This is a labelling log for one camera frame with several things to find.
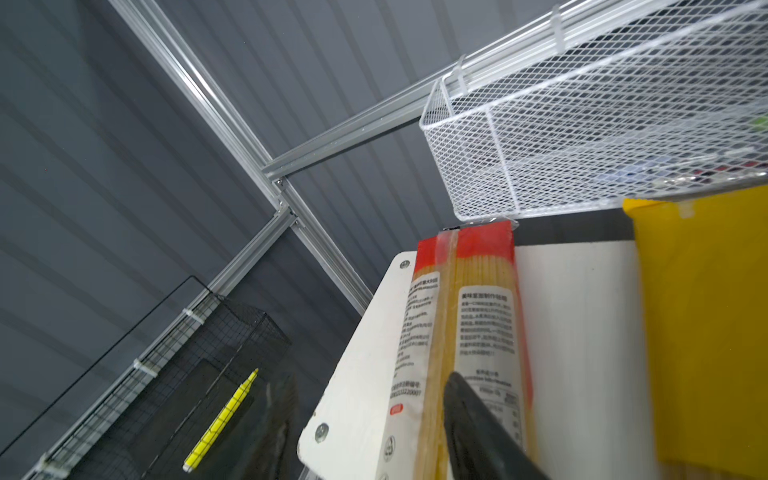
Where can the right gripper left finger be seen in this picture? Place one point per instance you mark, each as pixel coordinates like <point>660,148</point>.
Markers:
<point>257,446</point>

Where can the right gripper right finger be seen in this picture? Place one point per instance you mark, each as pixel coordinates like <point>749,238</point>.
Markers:
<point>478,445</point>

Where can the red-ended spaghetti bag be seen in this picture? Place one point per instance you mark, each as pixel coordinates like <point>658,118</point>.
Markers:
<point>463,314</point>

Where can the yellow Pastatime spaghetti bag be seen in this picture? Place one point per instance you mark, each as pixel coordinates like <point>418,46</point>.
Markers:
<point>703,265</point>

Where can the white two-tier shelf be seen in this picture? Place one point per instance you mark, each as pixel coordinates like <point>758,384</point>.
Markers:
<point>582,306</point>

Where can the yellow green marker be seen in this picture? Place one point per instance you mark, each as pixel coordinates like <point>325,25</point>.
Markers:
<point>218,425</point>

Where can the black wire basket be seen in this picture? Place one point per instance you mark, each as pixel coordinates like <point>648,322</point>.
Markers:
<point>138,409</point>

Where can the white wire mesh basket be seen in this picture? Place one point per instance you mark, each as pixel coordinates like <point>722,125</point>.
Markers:
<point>670,105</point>

